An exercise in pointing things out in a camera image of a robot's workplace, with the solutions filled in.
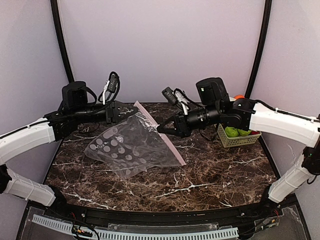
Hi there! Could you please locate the clear dotted zip top bag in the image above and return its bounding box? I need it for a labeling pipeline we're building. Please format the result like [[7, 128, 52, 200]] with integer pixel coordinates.
[[84, 101, 186, 180]]

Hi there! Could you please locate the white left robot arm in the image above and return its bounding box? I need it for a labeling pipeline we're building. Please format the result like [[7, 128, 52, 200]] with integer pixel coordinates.
[[0, 78, 138, 207]]

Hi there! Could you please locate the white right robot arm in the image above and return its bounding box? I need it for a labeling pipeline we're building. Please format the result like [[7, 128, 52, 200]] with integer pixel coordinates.
[[157, 77, 320, 204]]

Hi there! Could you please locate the green perforated plastic basket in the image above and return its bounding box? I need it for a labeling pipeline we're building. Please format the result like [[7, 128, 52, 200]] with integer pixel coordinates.
[[217, 124, 262, 148]]

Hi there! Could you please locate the green apple toy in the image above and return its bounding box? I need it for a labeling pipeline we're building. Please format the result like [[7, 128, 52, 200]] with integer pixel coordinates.
[[224, 126, 240, 138]]

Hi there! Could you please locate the orange tangerine toy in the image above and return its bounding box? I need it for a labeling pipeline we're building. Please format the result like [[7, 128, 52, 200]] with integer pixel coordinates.
[[234, 94, 245, 100]]

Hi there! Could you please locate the green wrinkled fruit toy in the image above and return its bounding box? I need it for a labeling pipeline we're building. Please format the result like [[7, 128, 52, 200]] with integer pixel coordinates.
[[237, 129, 252, 137]]

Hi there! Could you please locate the red tomato toy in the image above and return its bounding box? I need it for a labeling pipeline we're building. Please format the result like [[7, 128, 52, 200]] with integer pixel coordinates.
[[250, 130, 261, 135]]

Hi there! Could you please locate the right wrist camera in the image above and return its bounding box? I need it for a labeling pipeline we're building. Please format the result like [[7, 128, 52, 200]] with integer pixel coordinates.
[[161, 87, 190, 115]]

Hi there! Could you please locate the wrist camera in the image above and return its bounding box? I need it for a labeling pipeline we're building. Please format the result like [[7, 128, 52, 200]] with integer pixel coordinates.
[[161, 87, 190, 115], [98, 71, 120, 105]]

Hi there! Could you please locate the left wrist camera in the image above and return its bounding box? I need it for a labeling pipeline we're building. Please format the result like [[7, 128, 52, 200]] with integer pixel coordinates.
[[98, 71, 120, 105]]

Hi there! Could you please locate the black corner frame post left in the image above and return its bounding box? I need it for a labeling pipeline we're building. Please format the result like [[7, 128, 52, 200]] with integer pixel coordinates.
[[50, 0, 75, 83]]

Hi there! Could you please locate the black corner frame post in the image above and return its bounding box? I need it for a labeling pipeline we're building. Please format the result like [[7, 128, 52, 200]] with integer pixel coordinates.
[[50, 0, 75, 83], [244, 0, 273, 98]]

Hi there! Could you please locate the white slotted cable duct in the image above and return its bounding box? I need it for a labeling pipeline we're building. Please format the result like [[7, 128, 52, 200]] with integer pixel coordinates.
[[31, 214, 239, 240]]

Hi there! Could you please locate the black corner frame post right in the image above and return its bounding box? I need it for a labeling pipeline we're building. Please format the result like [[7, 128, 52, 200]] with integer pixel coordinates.
[[244, 0, 273, 98]]

